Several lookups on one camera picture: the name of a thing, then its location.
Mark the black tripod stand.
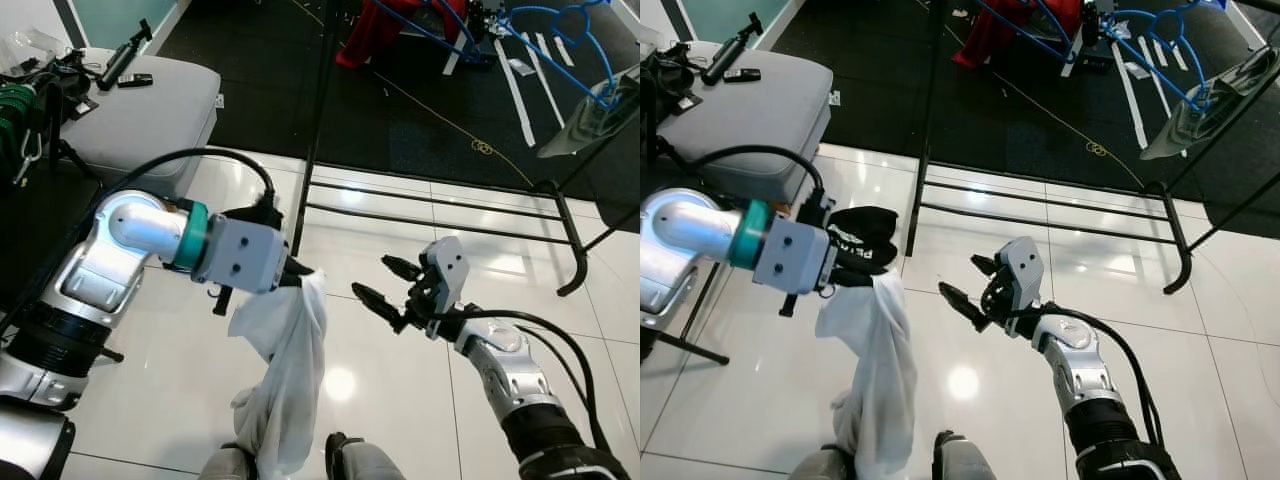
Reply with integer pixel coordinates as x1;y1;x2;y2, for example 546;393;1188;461
97;19;154;92
699;11;765;87

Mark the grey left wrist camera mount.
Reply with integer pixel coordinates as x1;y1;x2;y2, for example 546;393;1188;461
752;214;837;297
205;212;292;295

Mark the red garment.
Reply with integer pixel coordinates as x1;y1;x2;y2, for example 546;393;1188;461
335;0;472;70
953;0;1087;70

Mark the black metal clothes rack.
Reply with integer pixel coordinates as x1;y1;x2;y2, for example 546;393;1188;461
290;0;641;297
905;0;1280;297

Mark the blue plastic clothes hanger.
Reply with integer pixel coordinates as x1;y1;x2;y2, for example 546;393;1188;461
975;0;1087;67
495;4;627;112
1100;4;1227;112
385;0;492;67

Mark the grey upholstered ottoman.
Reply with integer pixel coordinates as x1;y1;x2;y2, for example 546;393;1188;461
655;42;835;207
60;48;224;197

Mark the green coiled strap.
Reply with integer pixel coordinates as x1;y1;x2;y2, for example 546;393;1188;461
0;83;42;187

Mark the white cloth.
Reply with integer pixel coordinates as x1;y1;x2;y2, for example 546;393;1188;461
815;270;920;480
228;270;330;477

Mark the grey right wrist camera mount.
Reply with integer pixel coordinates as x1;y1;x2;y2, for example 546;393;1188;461
1000;236;1047;312
425;236;472;312

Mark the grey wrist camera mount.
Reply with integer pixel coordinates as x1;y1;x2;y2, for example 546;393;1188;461
205;212;292;295
425;236;472;312
1000;236;1047;312
752;214;837;297

